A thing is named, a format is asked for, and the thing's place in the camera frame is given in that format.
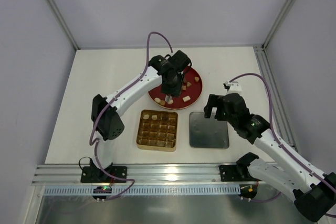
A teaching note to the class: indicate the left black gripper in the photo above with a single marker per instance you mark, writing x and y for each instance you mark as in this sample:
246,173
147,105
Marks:
171,91

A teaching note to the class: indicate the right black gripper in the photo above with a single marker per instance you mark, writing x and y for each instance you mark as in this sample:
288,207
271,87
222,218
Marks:
217,106

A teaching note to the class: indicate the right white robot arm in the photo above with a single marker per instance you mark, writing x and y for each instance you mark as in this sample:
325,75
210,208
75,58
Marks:
311,189

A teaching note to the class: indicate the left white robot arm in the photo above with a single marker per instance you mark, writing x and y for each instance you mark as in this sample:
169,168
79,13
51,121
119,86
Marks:
107,111

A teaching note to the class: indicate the white rectangular chocolate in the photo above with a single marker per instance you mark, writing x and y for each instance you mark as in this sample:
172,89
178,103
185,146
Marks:
187,98

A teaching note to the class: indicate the gold chocolate box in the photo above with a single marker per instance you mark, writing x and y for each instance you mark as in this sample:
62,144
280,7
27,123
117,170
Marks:
159,134

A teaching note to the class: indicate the round red tray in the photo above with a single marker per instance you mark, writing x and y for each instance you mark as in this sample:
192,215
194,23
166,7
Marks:
193,89

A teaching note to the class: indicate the silver square tin lid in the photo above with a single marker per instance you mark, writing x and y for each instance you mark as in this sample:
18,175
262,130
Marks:
207,133

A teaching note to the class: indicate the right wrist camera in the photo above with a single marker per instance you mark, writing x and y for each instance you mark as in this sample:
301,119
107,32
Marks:
232,87

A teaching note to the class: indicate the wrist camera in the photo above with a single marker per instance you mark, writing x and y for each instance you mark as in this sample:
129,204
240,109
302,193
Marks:
232,87
180,61

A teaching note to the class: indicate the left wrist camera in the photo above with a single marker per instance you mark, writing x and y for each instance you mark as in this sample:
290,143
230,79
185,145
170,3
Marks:
180,61

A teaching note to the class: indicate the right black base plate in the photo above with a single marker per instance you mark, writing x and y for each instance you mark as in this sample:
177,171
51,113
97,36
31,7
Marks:
235,173

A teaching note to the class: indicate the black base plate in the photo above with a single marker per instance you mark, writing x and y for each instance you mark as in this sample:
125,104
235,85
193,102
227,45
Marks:
235,173
92,174

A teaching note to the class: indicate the slotted cable duct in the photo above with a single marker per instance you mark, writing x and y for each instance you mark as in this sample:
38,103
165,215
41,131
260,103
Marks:
143,190

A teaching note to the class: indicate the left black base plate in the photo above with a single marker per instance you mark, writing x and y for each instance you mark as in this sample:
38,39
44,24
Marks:
92,174

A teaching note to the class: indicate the aluminium rail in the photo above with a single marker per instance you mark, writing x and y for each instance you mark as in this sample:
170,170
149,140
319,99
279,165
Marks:
142,173

